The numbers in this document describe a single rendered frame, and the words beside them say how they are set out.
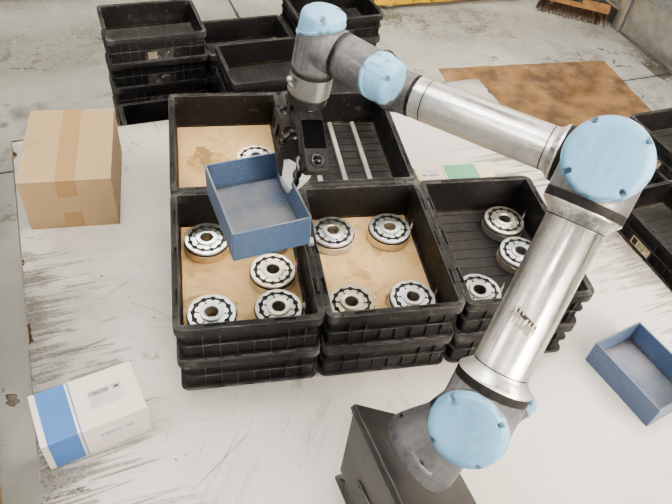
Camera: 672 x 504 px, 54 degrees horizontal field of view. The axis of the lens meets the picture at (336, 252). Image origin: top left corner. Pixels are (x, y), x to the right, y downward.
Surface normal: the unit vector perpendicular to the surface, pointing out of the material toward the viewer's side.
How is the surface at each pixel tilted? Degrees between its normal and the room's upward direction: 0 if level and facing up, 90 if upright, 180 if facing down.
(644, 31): 90
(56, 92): 0
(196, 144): 0
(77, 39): 0
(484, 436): 59
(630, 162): 44
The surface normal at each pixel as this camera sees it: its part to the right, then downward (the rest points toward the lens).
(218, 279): 0.10, -0.68
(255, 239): 0.36, 0.70
